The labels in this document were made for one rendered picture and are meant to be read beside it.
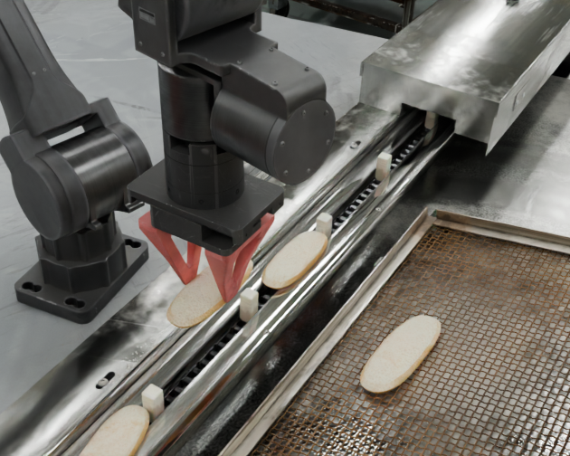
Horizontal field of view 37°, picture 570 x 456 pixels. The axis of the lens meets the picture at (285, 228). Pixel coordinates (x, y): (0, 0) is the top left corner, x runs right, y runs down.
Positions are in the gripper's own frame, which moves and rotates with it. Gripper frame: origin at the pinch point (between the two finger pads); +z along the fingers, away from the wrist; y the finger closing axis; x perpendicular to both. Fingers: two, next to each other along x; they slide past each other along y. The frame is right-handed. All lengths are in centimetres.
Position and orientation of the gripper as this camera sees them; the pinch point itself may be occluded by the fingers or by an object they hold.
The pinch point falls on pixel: (209, 281)
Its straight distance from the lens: 68.2
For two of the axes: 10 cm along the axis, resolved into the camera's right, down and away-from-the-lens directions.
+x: 5.2, -5.0, 6.9
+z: -0.2, 8.0, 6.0
